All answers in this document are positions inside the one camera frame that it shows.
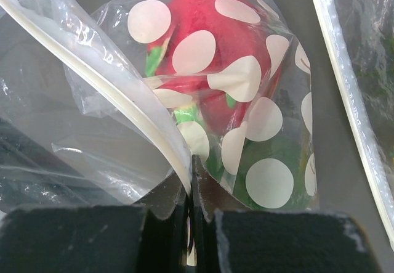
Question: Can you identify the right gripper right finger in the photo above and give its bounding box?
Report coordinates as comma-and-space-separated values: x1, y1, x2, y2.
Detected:
191, 156, 381, 272

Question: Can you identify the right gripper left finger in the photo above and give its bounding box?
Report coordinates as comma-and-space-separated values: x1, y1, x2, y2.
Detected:
1, 174, 188, 272

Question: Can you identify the polka dot zip bag front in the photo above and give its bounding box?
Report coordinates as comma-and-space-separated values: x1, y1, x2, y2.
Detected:
1, 0, 318, 210

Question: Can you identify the polka dot zip bag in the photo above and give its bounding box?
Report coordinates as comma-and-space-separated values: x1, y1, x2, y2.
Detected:
1, 0, 318, 210
313, 0, 393, 239

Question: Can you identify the red fake strawberry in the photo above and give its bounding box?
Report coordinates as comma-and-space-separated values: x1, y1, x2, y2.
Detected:
145, 0, 273, 135

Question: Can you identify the polka dot zip bag right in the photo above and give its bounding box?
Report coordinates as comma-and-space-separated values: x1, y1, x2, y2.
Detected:
313, 0, 393, 239

